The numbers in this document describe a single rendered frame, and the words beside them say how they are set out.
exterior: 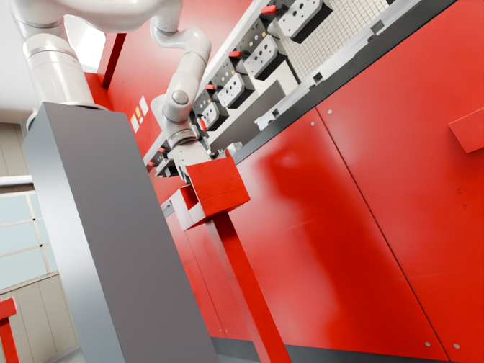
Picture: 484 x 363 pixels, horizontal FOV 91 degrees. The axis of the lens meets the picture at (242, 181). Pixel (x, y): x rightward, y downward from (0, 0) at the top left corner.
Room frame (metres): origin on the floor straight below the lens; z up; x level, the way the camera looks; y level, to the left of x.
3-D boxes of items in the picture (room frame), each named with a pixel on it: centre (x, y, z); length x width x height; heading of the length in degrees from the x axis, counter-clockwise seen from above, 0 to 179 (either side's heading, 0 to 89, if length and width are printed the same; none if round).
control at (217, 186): (0.76, 0.12, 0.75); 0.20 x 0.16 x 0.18; 37
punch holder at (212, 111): (1.16, 0.00, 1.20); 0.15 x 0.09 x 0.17; 46
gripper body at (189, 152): (0.70, 0.11, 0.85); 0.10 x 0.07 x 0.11; 127
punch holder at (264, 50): (0.88, -0.28, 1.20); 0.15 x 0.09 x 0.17; 46
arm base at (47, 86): (0.56, 0.33, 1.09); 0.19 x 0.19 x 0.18
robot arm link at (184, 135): (0.70, 0.11, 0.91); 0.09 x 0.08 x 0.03; 127
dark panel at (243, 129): (1.81, -0.06, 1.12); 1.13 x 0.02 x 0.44; 46
